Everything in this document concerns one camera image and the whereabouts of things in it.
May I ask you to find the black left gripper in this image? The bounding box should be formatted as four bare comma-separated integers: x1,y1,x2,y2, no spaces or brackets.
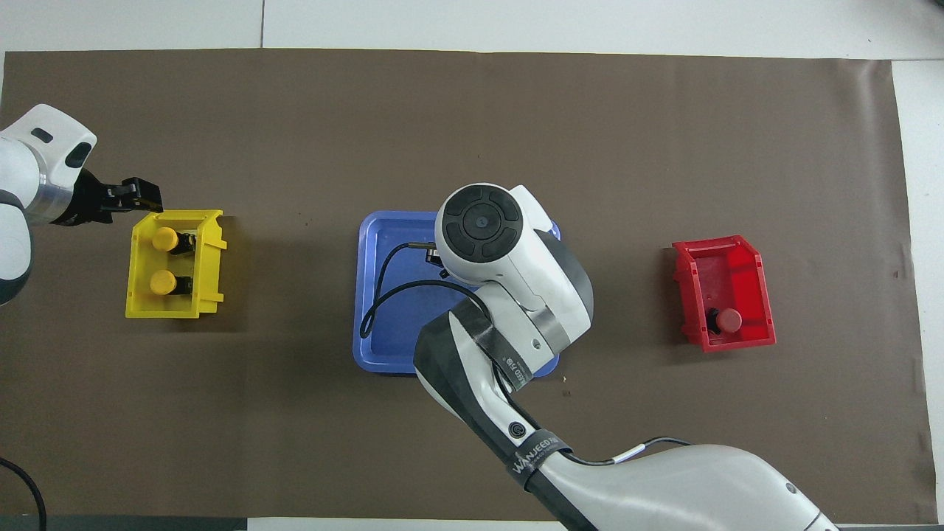
68,168,164,228

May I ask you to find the yellow push button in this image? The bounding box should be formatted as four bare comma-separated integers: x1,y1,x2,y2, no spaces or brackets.
149,269,195,297
150,226,196,256

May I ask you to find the red push button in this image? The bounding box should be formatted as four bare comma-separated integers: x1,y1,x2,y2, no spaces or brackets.
706,307,743,336

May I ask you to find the blue plastic tray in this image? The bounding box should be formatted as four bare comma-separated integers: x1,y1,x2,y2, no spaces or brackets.
352,210,562,378

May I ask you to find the yellow plastic bin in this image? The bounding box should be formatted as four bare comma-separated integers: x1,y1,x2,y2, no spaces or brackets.
125,209,228,319

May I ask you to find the brown table mat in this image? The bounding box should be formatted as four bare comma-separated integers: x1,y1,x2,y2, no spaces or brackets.
0,48,937,526

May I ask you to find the red plastic bin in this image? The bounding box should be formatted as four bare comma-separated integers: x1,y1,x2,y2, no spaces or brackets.
671,235,777,353

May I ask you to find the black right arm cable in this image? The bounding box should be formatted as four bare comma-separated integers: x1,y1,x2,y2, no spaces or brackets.
360,242,694,467

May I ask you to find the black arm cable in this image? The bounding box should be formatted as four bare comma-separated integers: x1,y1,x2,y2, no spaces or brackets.
360,242,694,467
0,457,47,531

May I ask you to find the black printed velcro strap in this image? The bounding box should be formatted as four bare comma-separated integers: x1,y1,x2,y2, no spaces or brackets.
509,426,574,491

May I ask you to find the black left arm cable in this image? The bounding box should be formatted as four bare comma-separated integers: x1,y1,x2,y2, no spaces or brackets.
0,457,47,531

